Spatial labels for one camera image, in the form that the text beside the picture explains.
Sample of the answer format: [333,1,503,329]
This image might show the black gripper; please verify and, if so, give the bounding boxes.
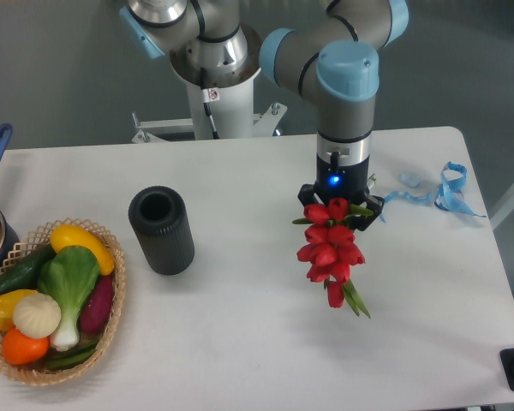
[297,157,385,231]

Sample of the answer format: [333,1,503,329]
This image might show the red tulip bouquet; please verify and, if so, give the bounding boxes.
[293,198,370,316]

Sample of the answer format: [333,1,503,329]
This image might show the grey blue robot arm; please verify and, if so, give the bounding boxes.
[119,1,409,230]

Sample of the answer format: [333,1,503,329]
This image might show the blue ribbon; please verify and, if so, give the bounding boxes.
[385,162,487,218]

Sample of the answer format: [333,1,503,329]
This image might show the dark ribbed cylindrical vase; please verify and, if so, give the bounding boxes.
[128,186,195,276]

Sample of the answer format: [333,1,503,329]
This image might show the purple sweet potato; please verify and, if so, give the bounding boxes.
[79,276,114,334]

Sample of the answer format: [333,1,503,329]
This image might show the green bok choy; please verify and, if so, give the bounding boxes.
[38,246,99,352]

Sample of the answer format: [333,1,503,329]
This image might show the green pea pods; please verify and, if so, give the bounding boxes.
[44,339,99,372]

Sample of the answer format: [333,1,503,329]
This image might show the woven bamboo basket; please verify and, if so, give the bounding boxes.
[0,218,126,385]

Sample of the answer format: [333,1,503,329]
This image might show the green cucumber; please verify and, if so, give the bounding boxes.
[0,244,56,295]

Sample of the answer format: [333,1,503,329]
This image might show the white steamed bun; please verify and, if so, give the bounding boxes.
[12,293,62,339]

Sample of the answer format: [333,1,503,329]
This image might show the orange fruit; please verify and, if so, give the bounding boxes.
[1,328,50,366]

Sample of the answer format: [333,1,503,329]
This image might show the yellow bell pepper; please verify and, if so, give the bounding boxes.
[0,289,38,332]

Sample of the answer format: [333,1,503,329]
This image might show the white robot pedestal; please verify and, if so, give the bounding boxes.
[132,23,288,143]

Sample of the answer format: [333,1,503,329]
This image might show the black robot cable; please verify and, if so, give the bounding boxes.
[198,67,220,140]

